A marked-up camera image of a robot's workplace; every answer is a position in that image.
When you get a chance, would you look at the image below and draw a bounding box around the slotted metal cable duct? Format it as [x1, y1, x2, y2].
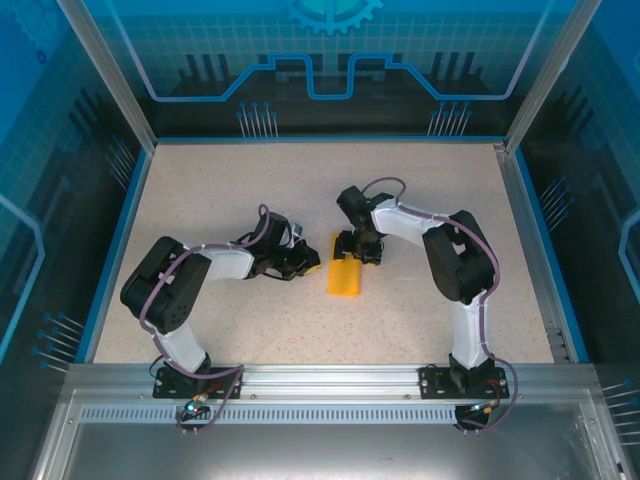
[78, 405, 589, 427]

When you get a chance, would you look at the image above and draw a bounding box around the aluminium side rail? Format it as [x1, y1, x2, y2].
[492, 142, 576, 365]

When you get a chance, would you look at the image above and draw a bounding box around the grey metal sheet platform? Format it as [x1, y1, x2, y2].
[29, 389, 629, 480]

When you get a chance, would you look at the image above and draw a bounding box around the cable connector with green light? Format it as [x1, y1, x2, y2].
[467, 397, 502, 417]
[180, 393, 210, 420]

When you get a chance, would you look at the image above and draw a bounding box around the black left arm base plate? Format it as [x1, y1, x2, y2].
[152, 366, 245, 401]

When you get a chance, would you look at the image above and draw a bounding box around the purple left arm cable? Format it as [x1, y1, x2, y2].
[138, 203, 247, 437]

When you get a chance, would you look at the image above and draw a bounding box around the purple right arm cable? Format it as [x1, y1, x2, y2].
[360, 176, 521, 435]

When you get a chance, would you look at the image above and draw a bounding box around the aluminium mounting rail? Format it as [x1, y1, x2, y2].
[64, 362, 599, 407]

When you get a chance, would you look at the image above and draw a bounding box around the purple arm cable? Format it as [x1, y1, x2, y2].
[138, 203, 247, 437]
[360, 176, 521, 435]

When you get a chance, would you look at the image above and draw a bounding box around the thin black left camera cable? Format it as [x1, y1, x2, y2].
[259, 267, 301, 282]

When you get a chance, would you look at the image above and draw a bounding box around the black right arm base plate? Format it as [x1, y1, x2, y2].
[418, 364, 511, 401]

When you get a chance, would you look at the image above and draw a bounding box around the aluminium frame post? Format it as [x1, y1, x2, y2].
[53, 0, 160, 151]
[503, 0, 592, 152]

